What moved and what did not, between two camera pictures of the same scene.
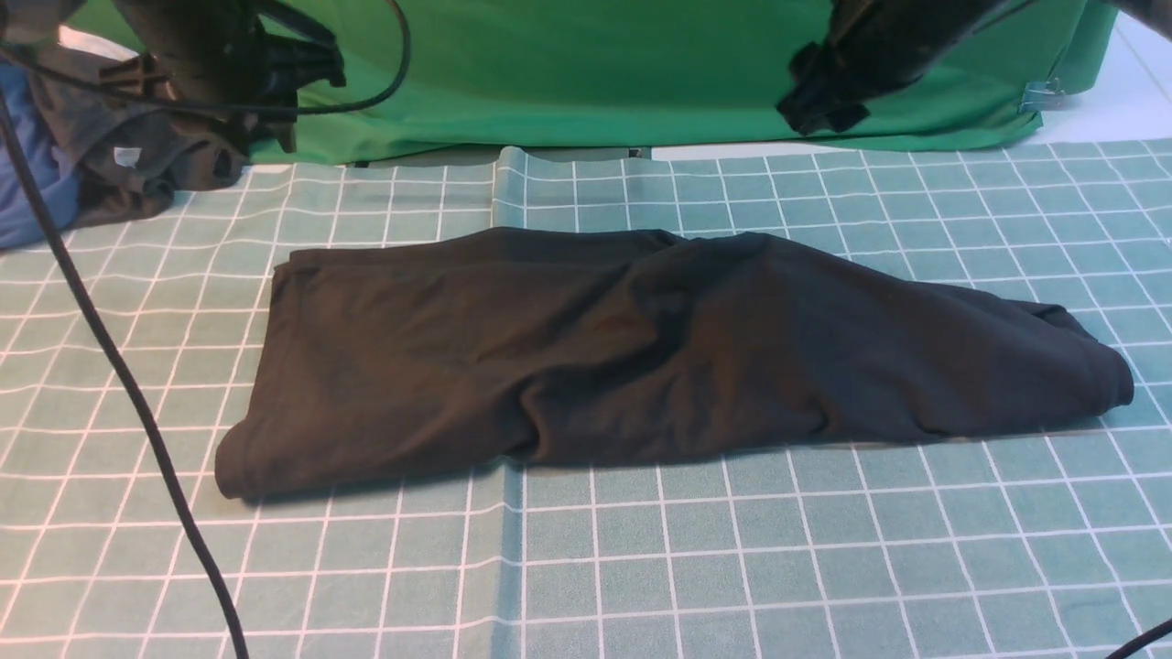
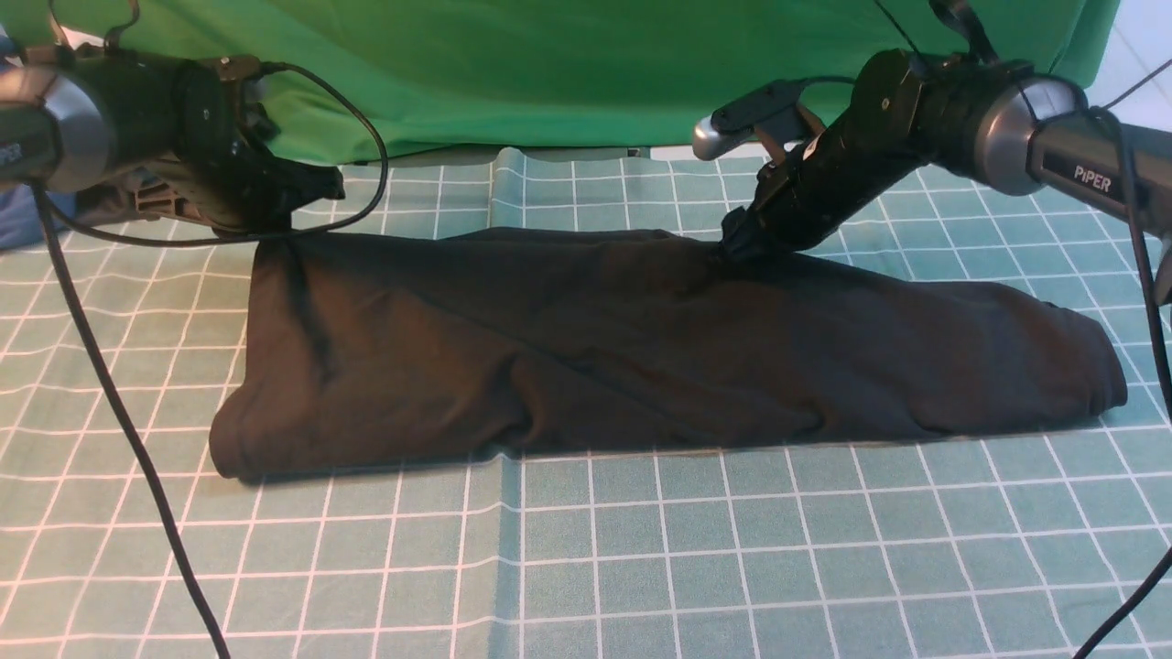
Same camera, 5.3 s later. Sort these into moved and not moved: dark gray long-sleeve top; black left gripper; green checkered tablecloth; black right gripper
Moved: black right gripper; black left gripper
Not moved: green checkered tablecloth; dark gray long-sleeve top
